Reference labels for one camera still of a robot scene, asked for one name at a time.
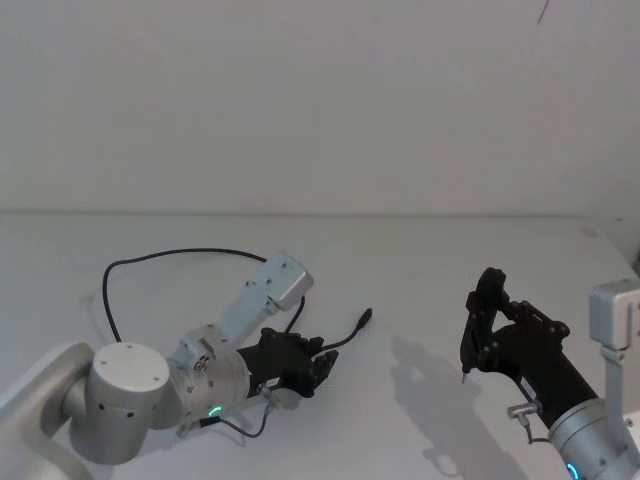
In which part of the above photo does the white table cloth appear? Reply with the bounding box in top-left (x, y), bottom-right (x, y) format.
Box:
top-left (0, 212), bottom-right (640, 480)

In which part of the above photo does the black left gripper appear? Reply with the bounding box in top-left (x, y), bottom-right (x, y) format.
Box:
top-left (236, 327), bottom-right (340, 399)

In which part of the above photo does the thin black cable with plug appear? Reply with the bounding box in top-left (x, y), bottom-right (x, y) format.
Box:
top-left (102, 248), bottom-right (375, 352)

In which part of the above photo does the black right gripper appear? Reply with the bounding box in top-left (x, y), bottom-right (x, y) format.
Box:
top-left (465, 267), bottom-right (600, 432)

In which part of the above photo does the black pen-shaped tool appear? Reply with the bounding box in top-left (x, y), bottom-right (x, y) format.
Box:
top-left (458, 302), bottom-right (478, 385)

